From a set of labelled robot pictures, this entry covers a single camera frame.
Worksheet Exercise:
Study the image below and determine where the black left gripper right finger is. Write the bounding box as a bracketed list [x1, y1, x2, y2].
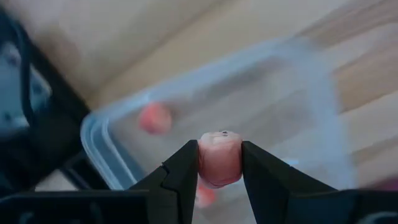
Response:
[241, 140, 340, 224]

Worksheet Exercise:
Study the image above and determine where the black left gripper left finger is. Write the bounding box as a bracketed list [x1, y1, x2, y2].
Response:
[129, 139, 199, 224]

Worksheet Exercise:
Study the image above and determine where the small red toy strawberry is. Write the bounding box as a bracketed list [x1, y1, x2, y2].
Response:
[195, 179, 218, 209]

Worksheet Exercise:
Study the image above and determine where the pink toy fruit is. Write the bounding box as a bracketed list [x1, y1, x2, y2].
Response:
[138, 101, 173, 136]
[197, 130, 244, 190]

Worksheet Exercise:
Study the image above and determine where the clear plastic tupperware container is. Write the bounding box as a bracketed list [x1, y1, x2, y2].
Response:
[80, 36, 358, 224]

